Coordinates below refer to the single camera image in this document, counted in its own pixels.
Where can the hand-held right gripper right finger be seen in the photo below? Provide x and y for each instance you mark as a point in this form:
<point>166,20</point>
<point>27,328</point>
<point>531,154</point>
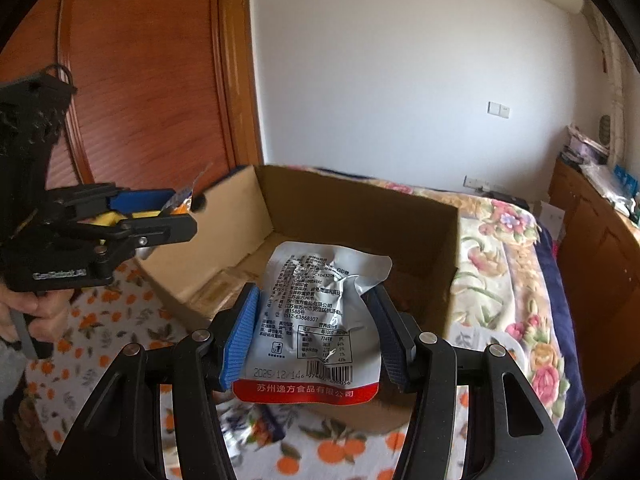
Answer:
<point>392,347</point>

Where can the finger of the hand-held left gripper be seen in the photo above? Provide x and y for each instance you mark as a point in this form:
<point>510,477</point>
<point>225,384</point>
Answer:
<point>160,229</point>
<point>142,201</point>

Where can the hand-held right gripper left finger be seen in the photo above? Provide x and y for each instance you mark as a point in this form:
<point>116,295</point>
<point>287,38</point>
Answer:
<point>240,340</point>

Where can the orange foil candy wrapper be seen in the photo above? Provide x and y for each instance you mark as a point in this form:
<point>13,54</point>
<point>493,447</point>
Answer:
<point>180,202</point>

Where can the brown wafer packet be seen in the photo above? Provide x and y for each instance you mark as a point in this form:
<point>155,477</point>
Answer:
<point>215,292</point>

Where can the large silver red snack pouch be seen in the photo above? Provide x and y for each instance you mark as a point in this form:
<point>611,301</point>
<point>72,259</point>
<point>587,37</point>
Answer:
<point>310,320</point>

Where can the brown cardboard box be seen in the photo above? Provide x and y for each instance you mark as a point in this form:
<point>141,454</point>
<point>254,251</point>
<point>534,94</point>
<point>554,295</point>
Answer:
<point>350,210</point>

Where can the person's left hand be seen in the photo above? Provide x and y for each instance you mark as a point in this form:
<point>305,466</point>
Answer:
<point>45,310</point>

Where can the yellow plush toy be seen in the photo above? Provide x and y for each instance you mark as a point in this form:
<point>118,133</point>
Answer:
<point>107,220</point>

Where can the orange fruit print cloth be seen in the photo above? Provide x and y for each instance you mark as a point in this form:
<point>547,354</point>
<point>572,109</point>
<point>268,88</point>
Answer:
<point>100,340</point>

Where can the floral blanket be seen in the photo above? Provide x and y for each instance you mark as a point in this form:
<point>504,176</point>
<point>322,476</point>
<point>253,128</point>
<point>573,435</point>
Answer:
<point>500,280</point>

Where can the wooden slatted wardrobe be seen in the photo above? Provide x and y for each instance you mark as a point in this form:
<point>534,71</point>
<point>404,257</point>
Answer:
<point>150,60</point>

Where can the navy blue blanket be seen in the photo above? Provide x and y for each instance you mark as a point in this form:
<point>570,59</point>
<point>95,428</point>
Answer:
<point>567,340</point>

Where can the white paper box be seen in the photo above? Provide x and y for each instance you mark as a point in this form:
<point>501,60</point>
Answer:
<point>552,220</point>

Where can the wooden counter cabinet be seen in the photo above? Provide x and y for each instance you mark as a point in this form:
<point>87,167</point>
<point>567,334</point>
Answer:
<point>600,270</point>

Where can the pink storage box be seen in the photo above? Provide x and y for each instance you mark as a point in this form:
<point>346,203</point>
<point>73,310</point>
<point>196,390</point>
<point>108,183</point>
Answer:
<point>585,147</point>

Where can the row of blue bottles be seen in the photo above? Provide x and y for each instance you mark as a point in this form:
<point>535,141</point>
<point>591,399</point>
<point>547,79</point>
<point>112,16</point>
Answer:
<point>625,179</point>

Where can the pale patterned curtain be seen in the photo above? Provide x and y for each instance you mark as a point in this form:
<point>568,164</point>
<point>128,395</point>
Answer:
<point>612,85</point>

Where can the white wall socket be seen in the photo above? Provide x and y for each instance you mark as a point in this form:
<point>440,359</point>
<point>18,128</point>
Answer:
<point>475,182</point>

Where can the white wall switch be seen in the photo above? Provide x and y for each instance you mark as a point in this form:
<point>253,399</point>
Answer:
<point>498,109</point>

